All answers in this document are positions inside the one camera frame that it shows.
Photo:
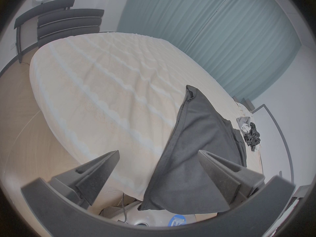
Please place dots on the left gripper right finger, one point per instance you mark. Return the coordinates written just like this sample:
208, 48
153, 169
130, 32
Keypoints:
227, 179

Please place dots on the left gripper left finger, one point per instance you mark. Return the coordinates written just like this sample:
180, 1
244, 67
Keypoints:
96, 176

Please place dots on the black long-sleeved top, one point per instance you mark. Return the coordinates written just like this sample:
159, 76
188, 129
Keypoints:
192, 132

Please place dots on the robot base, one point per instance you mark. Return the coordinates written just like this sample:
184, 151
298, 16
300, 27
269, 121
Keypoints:
153, 218

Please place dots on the pile of clothes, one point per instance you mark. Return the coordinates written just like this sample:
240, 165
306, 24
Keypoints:
251, 134

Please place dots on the bed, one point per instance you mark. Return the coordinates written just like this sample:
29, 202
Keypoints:
98, 83

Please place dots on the white printed pillow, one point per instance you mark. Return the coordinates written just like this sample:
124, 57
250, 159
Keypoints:
244, 109

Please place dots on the grey bedside table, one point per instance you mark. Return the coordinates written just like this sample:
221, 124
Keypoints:
248, 104

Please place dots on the blue-green curtain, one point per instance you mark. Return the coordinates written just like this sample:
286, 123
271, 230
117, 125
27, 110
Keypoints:
160, 9
246, 46

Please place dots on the black chest of drawers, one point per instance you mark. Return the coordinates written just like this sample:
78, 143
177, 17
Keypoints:
69, 21

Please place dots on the black narrow table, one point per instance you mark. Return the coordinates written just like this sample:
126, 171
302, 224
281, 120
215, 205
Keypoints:
29, 17

